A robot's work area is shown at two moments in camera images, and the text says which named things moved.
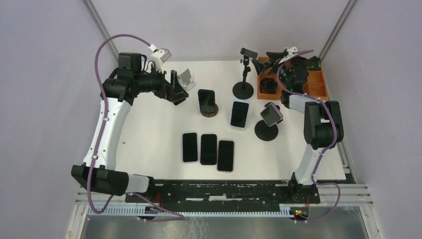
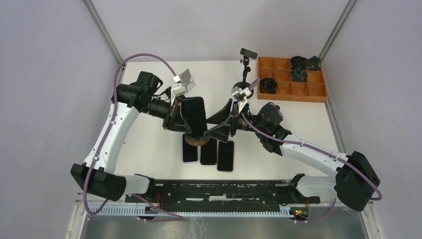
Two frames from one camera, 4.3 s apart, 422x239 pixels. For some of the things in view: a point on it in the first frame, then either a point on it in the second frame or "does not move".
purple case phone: x=190 y=153 does not move
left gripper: x=173 y=91 to x=180 y=124
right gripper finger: x=276 y=56 to x=222 y=115
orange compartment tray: x=315 y=86 does not move
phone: x=225 y=157 does not move
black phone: x=208 y=149 does not move
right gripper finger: x=261 y=67 to x=221 y=132
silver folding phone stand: x=184 y=79 does not move
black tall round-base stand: x=245 y=90 does not move
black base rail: x=224 y=194 does not move
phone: x=208 y=107 to x=193 y=110
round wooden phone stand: x=208 y=108 to x=197 y=142
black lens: x=268 y=85 does not move
